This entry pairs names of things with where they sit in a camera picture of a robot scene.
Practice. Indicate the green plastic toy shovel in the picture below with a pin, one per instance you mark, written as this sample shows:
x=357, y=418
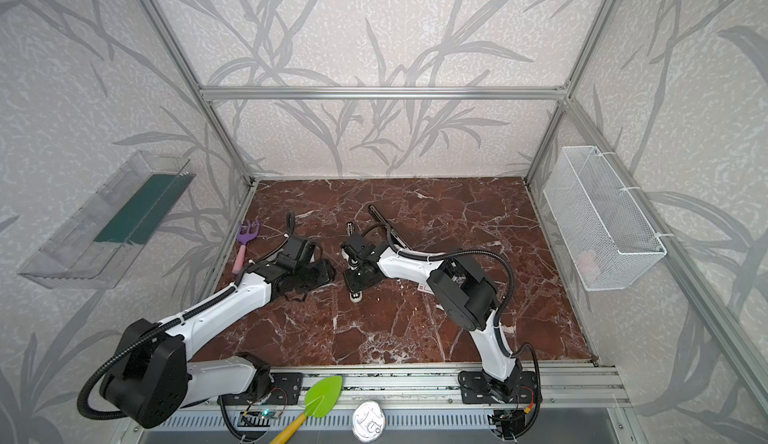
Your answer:
x=321, y=398

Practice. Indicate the beige stapler black cap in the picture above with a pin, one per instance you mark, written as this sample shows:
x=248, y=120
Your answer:
x=354, y=250

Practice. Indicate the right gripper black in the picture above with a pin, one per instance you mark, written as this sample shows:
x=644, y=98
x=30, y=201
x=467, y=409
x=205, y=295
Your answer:
x=358, y=248

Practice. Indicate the clear plastic wall tray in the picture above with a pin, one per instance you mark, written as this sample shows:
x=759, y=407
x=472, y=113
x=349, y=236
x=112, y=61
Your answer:
x=95, y=247

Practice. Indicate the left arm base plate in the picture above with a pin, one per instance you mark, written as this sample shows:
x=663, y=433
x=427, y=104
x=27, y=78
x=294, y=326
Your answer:
x=282, y=389

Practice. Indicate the white wire mesh basket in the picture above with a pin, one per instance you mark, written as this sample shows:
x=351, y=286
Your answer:
x=608, y=238

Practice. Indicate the purple pink toy rake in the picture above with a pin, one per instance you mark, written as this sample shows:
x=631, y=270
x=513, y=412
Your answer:
x=248, y=231

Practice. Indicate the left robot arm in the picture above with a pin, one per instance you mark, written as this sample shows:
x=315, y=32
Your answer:
x=153, y=373

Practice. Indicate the crumpled white paper cup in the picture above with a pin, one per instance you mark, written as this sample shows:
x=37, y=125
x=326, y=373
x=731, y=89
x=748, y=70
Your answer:
x=368, y=421

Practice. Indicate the white red staple box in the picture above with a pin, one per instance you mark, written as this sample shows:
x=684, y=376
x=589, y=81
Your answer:
x=424, y=288

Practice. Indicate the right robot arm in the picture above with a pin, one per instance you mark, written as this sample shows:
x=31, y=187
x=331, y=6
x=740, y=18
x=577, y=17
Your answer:
x=467, y=294

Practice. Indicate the aluminium front rail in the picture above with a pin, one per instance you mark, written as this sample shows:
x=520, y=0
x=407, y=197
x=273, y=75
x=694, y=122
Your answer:
x=564, y=384

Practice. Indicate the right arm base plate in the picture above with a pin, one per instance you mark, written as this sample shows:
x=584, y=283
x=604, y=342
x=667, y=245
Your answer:
x=521, y=387

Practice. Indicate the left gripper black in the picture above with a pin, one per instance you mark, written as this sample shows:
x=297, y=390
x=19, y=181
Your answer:
x=294, y=246

